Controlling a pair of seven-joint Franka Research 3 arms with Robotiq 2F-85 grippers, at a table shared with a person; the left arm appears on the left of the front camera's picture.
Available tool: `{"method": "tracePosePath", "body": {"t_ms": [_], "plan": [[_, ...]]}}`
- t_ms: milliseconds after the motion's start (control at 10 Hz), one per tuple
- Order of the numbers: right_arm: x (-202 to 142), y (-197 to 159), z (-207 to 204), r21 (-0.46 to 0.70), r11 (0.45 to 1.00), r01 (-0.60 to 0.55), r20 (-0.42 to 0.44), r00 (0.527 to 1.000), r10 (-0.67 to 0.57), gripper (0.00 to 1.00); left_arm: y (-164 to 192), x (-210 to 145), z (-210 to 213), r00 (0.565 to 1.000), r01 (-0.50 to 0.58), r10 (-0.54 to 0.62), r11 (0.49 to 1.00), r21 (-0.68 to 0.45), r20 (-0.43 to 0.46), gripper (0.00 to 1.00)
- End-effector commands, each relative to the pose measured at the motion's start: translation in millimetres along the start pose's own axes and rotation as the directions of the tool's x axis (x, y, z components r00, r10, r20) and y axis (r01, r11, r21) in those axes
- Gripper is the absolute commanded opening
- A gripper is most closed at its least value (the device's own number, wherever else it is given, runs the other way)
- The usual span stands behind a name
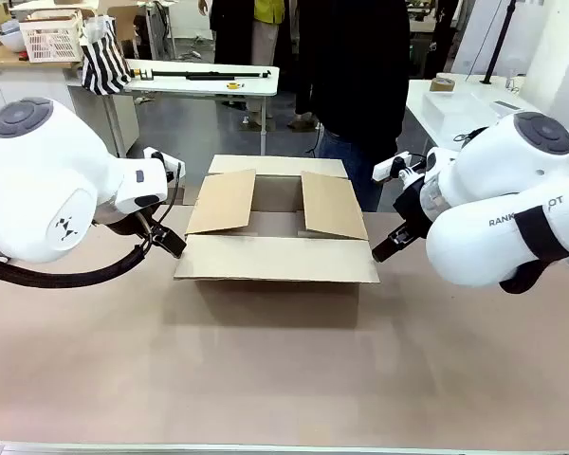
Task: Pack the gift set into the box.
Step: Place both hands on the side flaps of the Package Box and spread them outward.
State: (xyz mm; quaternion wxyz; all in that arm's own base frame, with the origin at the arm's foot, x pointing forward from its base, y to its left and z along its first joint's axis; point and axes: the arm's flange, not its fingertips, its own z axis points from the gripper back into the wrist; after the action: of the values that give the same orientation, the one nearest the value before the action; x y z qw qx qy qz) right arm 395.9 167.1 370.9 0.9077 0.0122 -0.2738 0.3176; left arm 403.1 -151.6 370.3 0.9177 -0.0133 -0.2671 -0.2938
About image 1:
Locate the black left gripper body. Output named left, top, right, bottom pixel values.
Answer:
left=133, top=204, right=171, bottom=246

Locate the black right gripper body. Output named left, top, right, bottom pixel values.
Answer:
left=392, top=177, right=436, bottom=237

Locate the brown cardboard box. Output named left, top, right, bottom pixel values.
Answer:
left=173, top=154, right=382, bottom=285

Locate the large white table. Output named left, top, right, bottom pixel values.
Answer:
left=404, top=73, right=544, bottom=157

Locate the person in black clothes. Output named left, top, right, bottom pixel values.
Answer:
left=293, top=0, right=412, bottom=212

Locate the white table with grey legs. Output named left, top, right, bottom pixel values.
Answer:
left=121, top=58, right=282, bottom=157

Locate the long black rod tool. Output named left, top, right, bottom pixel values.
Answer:
left=129, top=67, right=273, bottom=83

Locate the black white striped bag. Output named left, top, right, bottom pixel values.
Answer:
left=79, top=14, right=134, bottom=97

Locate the black stand pole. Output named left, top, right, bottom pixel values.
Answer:
left=479, top=0, right=519, bottom=86

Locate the white cabinet with wooden top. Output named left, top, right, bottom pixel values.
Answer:
left=0, top=46, right=141, bottom=160

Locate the white plastic basket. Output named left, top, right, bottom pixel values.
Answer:
left=18, top=9, right=85, bottom=64

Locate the bystander in black coat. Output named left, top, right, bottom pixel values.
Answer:
left=197, top=0, right=256, bottom=66

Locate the bystander in yellow vest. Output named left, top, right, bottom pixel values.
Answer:
left=250, top=0, right=286, bottom=67

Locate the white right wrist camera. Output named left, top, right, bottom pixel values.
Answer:
left=371, top=151, right=428, bottom=182

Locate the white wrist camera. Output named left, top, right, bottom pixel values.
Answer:
left=142, top=146, right=187, bottom=187
left=371, top=151, right=428, bottom=182

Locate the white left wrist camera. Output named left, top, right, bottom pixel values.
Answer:
left=142, top=146, right=187, bottom=187

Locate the black braided cable sleeve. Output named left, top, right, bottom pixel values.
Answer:
left=0, top=244, right=149, bottom=291

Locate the black strap on right arm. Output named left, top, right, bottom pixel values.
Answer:
left=513, top=205, right=569, bottom=263

